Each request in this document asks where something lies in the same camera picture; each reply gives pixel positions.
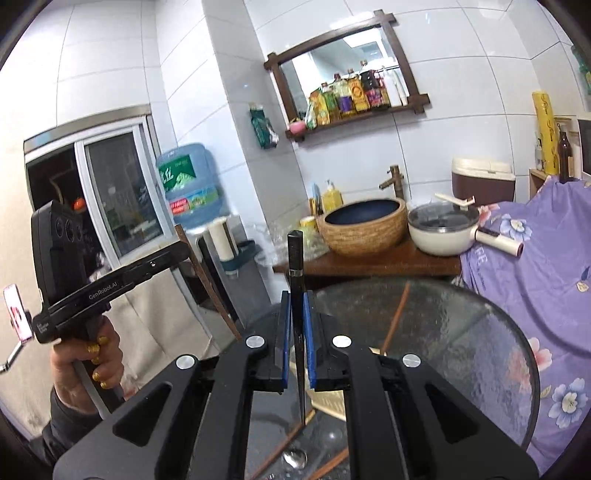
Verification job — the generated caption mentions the brass faucet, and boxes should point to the brass faucet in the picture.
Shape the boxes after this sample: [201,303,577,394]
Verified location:
[379,165,405,199]

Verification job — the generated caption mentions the yellow soap dispenser bottle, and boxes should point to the yellow soap dispenser bottle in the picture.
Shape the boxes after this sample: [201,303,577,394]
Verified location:
[322,180,344,214]

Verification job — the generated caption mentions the dark glass bottle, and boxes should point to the dark glass bottle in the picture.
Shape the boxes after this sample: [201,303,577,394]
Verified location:
[558,128,574,184]

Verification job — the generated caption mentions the white microwave oven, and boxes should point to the white microwave oven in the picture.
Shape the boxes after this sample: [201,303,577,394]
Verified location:
[577,113,591,179]

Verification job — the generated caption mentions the purple floral cloth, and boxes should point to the purple floral cloth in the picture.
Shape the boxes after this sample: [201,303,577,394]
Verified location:
[461,177,590,479]

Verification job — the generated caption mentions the beige perforated utensil holder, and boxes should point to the beige perforated utensil holder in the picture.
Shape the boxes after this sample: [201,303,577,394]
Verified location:
[309,347,385,423]

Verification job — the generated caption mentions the wooden framed mirror shelf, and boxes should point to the wooden framed mirror shelf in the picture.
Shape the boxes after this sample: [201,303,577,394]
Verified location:
[264,10,431,142]

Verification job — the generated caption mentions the water dispenser machine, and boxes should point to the water dispenser machine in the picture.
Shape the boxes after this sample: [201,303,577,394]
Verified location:
[194,231,271,329]

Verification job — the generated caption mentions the sliding window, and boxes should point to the sliding window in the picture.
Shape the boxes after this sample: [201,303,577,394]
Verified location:
[23,104,175,268]

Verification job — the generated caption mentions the left hand yellow nails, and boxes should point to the left hand yellow nails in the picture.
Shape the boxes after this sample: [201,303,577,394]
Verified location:
[50,316,124,415]

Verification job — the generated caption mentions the black gold-banded chopstick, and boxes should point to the black gold-banded chopstick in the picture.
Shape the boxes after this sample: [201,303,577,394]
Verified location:
[287,230,305,424]

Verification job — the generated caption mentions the woven pattern basin sink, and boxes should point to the woven pattern basin sink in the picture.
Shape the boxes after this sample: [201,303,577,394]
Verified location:
[317,198,408,257]

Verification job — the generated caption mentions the clear plastic bag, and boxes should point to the clear plastic bag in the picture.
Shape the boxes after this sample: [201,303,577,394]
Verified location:
[252,224,329,268]

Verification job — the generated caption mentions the white pot with lid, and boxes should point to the white pot with lid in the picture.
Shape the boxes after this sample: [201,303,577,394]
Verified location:
[408,194,524,258]

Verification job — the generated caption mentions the blue water jug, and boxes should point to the blue water jug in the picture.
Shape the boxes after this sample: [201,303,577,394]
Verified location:
[156,143,224,229]

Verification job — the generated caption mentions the brown wooden chopstick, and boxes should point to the brown wooden chopstick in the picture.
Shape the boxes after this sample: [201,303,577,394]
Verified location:
[250,408,317,479]
[308,448,349,480]

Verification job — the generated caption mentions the paper towel roll holder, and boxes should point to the paper towel roll holder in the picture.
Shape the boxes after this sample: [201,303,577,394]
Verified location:
[207,217,257,277]

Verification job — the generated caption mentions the yellow roll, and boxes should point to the yellow roll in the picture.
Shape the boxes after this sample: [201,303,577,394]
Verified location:
[532,91,559,176]

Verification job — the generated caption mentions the long reddish wooden chopstick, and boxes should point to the long reddish wooden chopstick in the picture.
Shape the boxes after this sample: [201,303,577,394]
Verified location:
[380,281,411,356]

